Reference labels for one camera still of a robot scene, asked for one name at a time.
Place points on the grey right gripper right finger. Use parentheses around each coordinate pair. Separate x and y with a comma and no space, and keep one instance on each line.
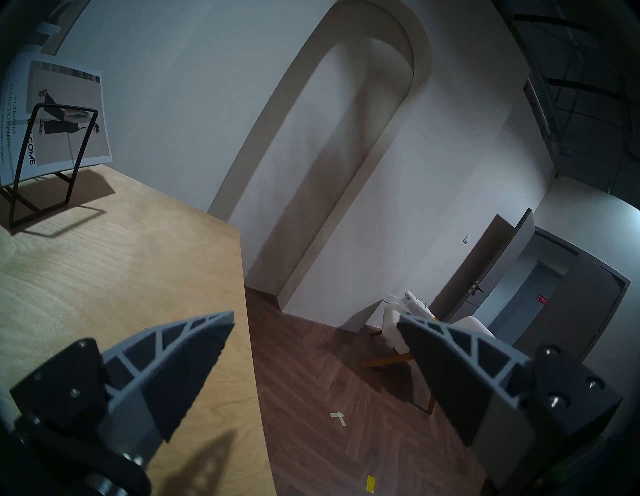
(450,380)

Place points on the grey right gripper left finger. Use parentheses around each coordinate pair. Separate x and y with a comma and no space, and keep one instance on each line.
(165,380)

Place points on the white Welcome book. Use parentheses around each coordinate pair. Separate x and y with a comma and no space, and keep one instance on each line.
(60,90)

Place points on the white wooden armchair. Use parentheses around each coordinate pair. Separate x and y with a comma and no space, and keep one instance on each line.
(395,320)

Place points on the white cross floor tape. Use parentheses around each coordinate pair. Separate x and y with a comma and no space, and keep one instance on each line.
(338,417)

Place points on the dark grey door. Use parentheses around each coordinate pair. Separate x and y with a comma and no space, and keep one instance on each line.
(505,270)

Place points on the yellow floor tape piece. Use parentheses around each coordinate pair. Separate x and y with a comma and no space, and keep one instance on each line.
(370,483)

